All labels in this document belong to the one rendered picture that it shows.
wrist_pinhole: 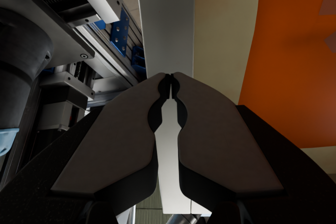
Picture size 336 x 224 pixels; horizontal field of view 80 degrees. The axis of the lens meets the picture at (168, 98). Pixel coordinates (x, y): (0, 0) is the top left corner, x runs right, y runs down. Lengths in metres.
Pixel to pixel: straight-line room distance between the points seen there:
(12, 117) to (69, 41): 0.17
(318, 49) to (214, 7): 0.10
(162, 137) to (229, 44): 0.11
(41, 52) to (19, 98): 0.09
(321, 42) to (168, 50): 0.14
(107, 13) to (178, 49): 0.31
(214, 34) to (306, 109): 0.13
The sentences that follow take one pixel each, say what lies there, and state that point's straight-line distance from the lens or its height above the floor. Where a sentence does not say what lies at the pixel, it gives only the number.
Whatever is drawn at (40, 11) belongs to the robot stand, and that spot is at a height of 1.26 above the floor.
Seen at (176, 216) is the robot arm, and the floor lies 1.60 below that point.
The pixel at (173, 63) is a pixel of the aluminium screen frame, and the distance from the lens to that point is 0.16.
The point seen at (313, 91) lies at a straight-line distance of 0.25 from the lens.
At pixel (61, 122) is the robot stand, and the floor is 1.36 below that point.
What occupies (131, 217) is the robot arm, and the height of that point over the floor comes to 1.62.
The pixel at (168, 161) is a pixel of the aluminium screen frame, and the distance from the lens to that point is 0.23.
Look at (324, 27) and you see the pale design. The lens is 0.22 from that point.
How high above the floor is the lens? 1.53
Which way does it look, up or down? 25 degrees down
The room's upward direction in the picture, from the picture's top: 180 degrees clockwise
